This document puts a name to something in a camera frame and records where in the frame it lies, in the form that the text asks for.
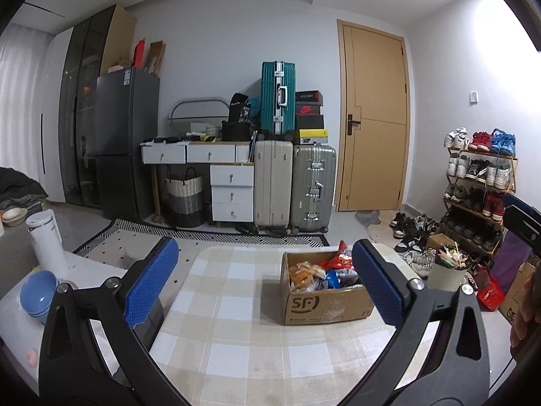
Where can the white light switch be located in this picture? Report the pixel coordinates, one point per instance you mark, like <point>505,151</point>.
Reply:
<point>474,97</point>

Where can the beige dotted mat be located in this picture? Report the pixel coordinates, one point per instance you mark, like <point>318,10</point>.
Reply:
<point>126,241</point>

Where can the white wardrobe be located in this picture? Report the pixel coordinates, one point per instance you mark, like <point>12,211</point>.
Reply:
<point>53,114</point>

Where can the oval metal frame mirror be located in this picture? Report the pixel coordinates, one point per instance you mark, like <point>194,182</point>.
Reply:
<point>194,112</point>

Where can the silver suitcase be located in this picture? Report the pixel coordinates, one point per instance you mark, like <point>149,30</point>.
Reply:
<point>302,186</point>

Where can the small white slotted basket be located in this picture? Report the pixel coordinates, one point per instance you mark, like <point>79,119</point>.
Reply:
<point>213,129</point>

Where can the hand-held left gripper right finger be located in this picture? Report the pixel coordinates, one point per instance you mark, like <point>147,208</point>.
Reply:
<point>376,283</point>

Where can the black storage box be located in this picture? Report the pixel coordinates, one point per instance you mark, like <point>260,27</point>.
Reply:
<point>236,131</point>

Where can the blue cookie packet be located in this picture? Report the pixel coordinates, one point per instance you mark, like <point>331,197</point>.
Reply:
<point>332,280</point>

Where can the blue bowl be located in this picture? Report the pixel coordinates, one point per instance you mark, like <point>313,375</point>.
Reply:
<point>38,296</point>

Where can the teal suitcase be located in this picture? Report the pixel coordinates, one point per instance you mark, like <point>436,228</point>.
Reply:
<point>268,97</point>

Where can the white drawer desk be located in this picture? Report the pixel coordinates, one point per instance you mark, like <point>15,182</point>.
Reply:
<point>232,175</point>

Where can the red triangular chip bag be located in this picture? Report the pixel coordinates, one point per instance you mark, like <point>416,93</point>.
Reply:
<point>342,247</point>

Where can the glass door cabinet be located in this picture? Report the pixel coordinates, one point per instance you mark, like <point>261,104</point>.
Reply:
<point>78,93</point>

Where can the white bowl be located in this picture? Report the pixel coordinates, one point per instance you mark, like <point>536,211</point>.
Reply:
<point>15,215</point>

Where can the red gift bag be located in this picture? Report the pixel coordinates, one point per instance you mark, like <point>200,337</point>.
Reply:
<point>490,292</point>

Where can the black jacket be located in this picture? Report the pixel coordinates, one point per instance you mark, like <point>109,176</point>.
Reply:
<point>17,184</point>

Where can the red flat box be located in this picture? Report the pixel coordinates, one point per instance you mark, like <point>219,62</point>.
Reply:
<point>139,53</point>

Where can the person's right hand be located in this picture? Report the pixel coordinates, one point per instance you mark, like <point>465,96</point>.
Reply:
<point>528,308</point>

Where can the tan wooden door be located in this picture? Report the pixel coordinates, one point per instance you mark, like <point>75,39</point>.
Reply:
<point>376,156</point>

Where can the brown cardboard box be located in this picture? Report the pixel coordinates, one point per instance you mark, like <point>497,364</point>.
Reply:
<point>321,304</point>

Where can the woven laundry basket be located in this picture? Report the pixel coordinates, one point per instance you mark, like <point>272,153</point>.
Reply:
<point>184,196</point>

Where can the beige suitcase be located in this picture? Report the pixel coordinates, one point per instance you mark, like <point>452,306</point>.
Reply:
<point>272,186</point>

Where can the red black shoe box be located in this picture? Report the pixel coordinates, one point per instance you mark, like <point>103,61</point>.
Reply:
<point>310,110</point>

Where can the white curtain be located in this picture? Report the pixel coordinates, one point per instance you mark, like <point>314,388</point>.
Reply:
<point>21,93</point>

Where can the shoe rack with shoes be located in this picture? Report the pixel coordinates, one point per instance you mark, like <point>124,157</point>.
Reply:
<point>501,141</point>

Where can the grey beige door mat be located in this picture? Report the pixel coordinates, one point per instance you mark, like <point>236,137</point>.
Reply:
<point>372,218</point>

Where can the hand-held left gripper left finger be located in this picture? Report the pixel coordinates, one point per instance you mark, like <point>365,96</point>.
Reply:
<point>152,283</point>

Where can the pile of loose sneakers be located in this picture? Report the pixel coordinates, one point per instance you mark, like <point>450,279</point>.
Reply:
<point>405,230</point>

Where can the printed cardboard carton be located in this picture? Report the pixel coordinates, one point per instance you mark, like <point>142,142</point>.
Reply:
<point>517,296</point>

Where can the wooden shoe rack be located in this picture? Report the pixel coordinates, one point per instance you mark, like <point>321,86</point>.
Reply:
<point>482,152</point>

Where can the yellow black shoe box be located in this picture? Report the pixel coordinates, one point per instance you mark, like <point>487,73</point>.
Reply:
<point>311,136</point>

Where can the folded brown cardboard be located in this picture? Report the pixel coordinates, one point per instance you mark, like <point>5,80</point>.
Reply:
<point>155,57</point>

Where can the black white striped rug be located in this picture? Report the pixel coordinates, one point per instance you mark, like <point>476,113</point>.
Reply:
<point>211,237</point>

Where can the small pink object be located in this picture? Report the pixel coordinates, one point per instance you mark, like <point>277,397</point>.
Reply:
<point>31,356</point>

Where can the purple bag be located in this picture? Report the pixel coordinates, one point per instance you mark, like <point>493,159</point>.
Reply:
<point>509,258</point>

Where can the clear orange bread packet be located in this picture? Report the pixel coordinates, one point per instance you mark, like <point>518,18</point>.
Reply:
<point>302,277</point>

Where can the white tall jug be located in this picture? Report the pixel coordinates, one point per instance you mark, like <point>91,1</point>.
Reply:
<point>44,241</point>

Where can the dark grey refrigerator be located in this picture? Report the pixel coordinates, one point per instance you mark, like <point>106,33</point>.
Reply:
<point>126,114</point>

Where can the white trash bin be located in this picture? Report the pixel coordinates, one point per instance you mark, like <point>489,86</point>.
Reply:
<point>443,277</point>

